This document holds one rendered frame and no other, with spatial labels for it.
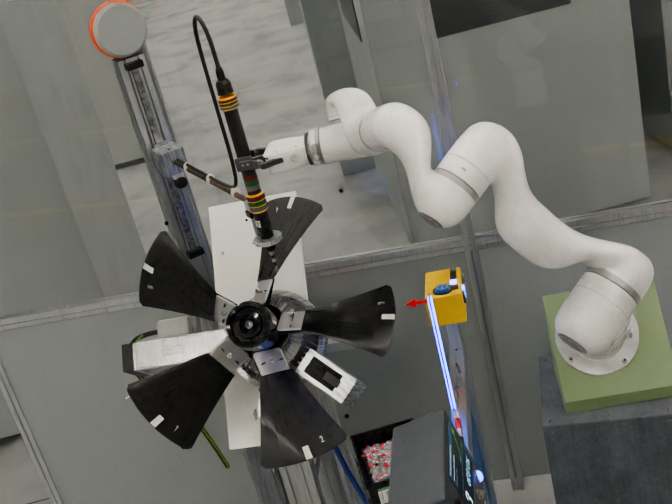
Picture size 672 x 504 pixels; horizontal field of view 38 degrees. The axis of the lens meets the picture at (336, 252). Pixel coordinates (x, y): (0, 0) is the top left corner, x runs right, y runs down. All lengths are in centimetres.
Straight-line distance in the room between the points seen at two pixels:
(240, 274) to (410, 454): 110
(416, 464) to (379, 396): 164
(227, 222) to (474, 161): 114
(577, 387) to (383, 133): 82
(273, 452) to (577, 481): 72
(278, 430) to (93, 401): 135
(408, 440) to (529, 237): 44
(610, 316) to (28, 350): 222
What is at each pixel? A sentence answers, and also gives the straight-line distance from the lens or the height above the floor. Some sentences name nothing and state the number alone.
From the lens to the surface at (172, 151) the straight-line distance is 284.
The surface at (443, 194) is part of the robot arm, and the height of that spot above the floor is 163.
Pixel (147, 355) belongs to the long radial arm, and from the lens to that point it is 268.
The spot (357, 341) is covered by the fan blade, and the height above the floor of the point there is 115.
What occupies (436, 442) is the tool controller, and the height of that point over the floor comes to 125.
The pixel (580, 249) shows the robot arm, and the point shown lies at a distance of 193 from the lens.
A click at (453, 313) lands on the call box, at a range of 266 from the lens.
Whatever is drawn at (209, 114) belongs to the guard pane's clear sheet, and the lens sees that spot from 304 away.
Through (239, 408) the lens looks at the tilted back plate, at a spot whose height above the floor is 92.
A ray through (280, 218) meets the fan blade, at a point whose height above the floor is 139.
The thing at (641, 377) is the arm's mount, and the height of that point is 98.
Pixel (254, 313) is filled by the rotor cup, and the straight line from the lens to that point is 242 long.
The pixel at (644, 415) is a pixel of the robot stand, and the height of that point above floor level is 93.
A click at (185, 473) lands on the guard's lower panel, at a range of 372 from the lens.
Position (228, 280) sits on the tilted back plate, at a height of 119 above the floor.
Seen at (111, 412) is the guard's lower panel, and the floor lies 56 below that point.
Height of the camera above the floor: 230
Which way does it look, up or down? 24 degrees down
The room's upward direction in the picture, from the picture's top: 15 degrees counter-clockwise
